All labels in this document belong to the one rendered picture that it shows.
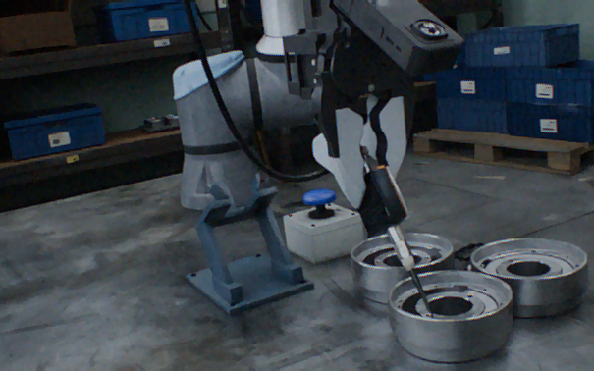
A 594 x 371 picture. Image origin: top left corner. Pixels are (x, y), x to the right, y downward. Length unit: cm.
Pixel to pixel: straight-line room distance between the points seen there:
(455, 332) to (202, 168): 63
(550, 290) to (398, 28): 27
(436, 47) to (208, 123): 63
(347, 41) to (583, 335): 31
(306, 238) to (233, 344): 21
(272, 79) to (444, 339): 62
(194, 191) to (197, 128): 10
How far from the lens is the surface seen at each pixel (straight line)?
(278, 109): 110
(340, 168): 59
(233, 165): 111
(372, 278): 70
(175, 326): 72
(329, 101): 57
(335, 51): 57
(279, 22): 109
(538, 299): 66
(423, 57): 51
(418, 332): 59
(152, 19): 421
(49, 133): 409
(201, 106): 109
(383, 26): 54
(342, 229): 83
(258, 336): 67
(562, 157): 421
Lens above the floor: 109
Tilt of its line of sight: 14 degrees down
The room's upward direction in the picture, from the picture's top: 7 degrees counter-clockwise
